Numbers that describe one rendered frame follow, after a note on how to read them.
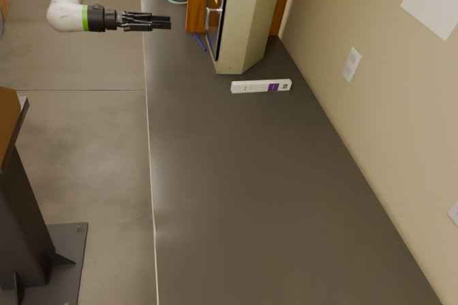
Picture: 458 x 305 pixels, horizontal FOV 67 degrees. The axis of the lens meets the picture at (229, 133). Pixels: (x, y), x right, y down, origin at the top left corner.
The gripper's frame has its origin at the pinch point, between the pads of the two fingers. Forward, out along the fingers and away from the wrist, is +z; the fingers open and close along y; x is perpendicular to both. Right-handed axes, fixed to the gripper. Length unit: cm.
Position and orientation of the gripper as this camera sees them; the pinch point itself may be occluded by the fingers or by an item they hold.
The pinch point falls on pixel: (161, 22)
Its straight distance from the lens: 142.1
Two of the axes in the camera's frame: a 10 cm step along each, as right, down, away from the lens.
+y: -1.9, -6.9, 7.0
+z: 9.7, -0.2, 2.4
